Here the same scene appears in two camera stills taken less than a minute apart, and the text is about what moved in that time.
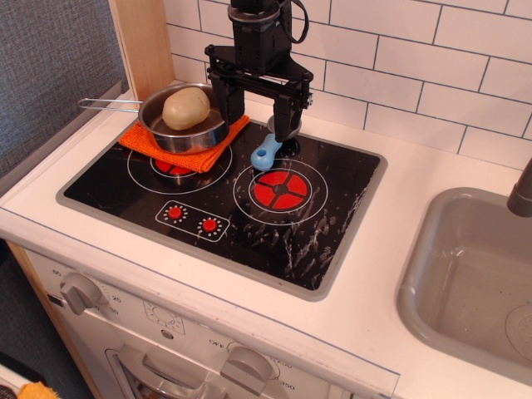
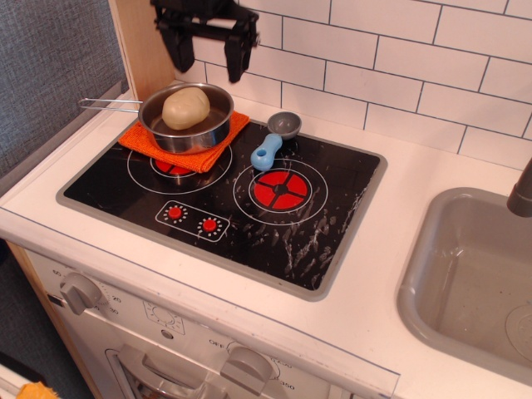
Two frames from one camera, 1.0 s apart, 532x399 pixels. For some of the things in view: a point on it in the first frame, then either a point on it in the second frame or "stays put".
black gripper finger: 286,114 → 238,49
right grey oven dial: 247,369 stays put
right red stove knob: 209,225 stays put
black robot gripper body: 261,56 → 221,19
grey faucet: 520,200 stays put
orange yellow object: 36,391 stays put
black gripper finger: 230,99 → 181,47
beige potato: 185,108 stays put
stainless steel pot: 203,137 stays put
